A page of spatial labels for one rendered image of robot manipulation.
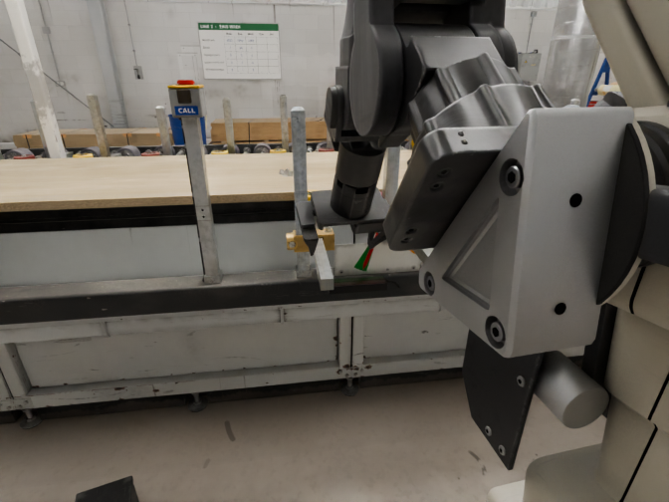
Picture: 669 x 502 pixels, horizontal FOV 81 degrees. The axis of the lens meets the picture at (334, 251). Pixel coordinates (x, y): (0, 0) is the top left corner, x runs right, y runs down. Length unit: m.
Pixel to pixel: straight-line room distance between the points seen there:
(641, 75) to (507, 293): 0.19
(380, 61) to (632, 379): 0.30
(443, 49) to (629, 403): 0.30
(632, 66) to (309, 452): 1.46
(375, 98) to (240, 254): 1.13
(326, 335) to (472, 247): 1.39
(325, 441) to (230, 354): 0.49
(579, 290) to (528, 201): 0.05
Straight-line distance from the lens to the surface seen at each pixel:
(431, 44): 0.28
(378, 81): 0.28
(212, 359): 1.65
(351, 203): 0.51
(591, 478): 0.48
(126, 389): 1.77
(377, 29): 0.30
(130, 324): 1.33
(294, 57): 8.19
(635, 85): 0.33
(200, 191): 1.08
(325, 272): 0.91
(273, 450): 1.61
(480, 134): 0.20
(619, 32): 0.35
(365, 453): 1.59
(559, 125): 0.19
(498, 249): 0.20
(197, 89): 1.02
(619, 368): 0.39
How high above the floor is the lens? 1.24
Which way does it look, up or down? 24 degrees down
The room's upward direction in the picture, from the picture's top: straight up
